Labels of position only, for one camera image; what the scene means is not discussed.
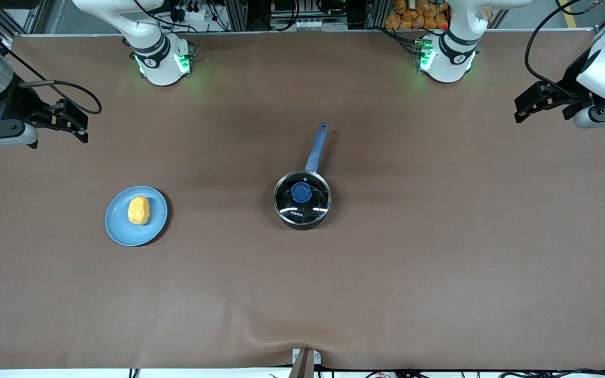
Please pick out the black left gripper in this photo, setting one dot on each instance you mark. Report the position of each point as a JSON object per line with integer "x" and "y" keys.
{"x": 564, "y": 88}

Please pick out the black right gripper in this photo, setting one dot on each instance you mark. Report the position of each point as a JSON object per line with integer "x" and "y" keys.
{"x": 20, "y": 101}

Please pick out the yellow potato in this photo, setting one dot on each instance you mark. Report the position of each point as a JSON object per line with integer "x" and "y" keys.
{"x": 138, "y": 210}

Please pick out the glass lid with blue knob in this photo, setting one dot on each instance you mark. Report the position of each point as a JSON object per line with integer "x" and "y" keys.
{"x": 301, "y": 192}

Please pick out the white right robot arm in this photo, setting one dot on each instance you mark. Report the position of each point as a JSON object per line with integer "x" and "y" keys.
{"x": 150, "y": 31}

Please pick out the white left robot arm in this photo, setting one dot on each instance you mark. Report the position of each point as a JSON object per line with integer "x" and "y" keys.
{"x": 462, "y": 31}

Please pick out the light blue plate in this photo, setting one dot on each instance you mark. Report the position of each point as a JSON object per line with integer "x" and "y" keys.
{"x": 118, "y": 223}

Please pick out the orange food pile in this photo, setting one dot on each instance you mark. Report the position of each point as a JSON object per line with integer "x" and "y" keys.
{"x": 418, "y": 13}

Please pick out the white power strip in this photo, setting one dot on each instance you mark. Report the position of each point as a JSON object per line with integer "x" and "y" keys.
{"x": 200, "y": 14}

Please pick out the brown table mat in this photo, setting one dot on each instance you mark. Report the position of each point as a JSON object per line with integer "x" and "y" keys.
{"x": 386, "y": 289}

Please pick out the white terminal strip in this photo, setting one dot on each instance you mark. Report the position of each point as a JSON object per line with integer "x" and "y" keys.
{"x": 308, "y": 24}

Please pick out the brown wooden bar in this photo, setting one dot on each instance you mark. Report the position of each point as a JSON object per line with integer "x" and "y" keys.
{"x": 302, "y": 368}

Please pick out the aluminium frame post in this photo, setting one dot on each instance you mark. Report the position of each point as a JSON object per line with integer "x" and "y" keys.
{"x": 378, "y": 13}
{"x": 237, "y": 13}

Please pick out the metal table clamp bracket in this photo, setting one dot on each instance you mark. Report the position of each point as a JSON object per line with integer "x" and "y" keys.
{"x": 317, "y": 358}

